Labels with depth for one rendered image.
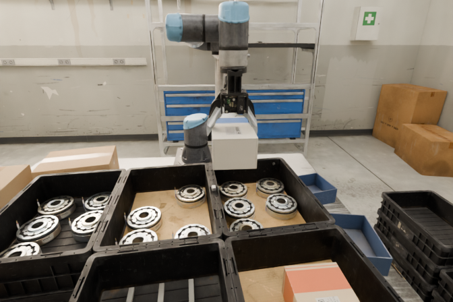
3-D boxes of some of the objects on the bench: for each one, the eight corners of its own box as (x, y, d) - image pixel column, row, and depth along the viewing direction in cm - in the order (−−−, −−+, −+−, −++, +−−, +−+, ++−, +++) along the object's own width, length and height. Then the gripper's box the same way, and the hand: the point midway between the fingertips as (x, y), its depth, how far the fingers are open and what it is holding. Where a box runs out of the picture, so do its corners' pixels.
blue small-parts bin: (315, 185, 124) (316, 172, 122) (335, 202, 111) (338, 189, 109) (278, 191, 119) (279, 178, 117) (295, 210, 106) (296, 196, 103)
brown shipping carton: (40, 205, 109) (30, 172, 104) (57, 179, 129) (50, 151, 123) (114, 194, 116) (108, 164, 111) (120, 172, 136) (115, 145, 131)
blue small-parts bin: (320, 227, 96) (323, 212, 94) (361, 230, 95) (365, 214, 92) (336, 272, 77) (340, 254, 75) (387, 276, 76) (393, 258, 74)
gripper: (195, 69, 61) (198, 145, 68) (274, 69, 62) (268, 143, 69) (197, 66, 69) (199, 133, 76) (266, 65, 70) (262, 132, 77)
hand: (232, 134), depth 75 cm, fingers closed on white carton, 13 cm apart
